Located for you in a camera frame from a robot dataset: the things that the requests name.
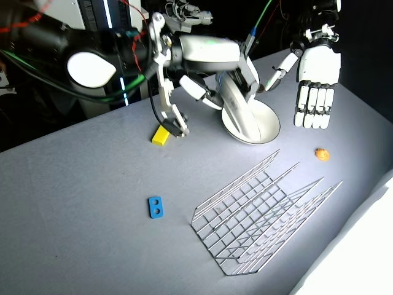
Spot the yellow rectangular block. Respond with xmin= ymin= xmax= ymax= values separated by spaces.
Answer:
xmin=151 ymin=124 xmax=171 ymax=147

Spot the white plate with dark rim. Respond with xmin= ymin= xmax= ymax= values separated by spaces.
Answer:
xmin=220 ymin=100 xmax=281 ymax=146
xmin=219 ymin=71 xmax=262 ymax=144

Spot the orange swirl cookie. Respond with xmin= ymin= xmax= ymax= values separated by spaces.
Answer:
xmin=315 ymin=147 xmax=331 ymax=162

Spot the blue block with two holes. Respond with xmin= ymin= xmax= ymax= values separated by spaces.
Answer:
xmin=148 ymin=196 xmax=165 ymax=219

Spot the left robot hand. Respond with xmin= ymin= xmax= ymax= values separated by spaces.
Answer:
xmin=265 ymin=42 xmax=342 ymax=130

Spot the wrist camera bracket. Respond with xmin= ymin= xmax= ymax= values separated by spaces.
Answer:
xmin=149 ymin=12 xmax=190 ymax=138
xmin=303 ymin=23 xmax=340 ymax=44

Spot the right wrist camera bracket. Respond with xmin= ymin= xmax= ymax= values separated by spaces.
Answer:
xmin=149 ymin=12 xmax=190 ymax=138

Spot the grey plug with green cable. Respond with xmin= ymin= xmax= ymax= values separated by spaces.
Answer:
xmin=244 ymin=0 xmax=274 ymax=58

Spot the white mechanical device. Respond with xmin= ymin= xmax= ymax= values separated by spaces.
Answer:
xmin=165 ymin=0 xmax=214 ymax=33

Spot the silver wire dish rack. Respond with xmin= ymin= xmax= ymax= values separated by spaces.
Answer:
xmin=190 ymin=149 xmax=344 ymax=277

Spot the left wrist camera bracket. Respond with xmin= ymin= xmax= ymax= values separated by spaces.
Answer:
xmin=303 ymin=23 xmax=340 ymax=44

